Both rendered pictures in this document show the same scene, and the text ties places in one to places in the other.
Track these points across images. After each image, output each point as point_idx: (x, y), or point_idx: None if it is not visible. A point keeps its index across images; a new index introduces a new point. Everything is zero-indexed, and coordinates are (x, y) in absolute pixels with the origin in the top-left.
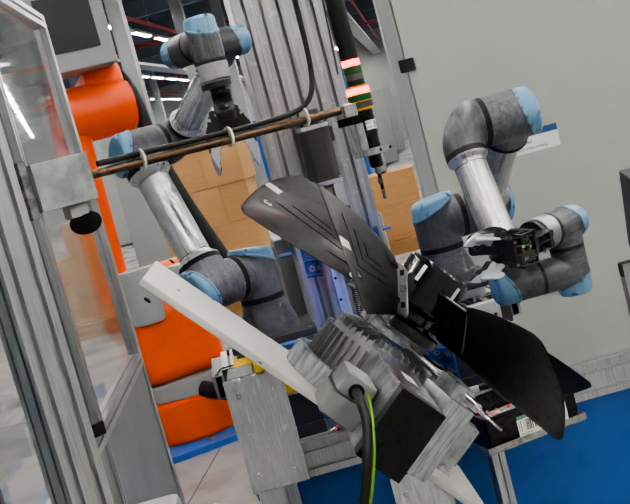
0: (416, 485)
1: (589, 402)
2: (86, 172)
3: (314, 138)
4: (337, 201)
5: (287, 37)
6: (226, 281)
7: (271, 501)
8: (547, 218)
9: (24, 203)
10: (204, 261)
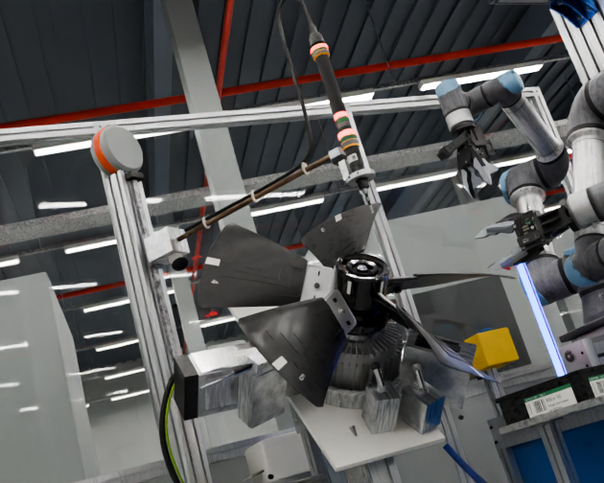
0: None
1: None
2: (167, 238)
3: None
4: (239, 231)
5: None
6: (543, 279)
7: (305, 440)
8: (577, 193)
9: (139, 259)
10: (530, 264)
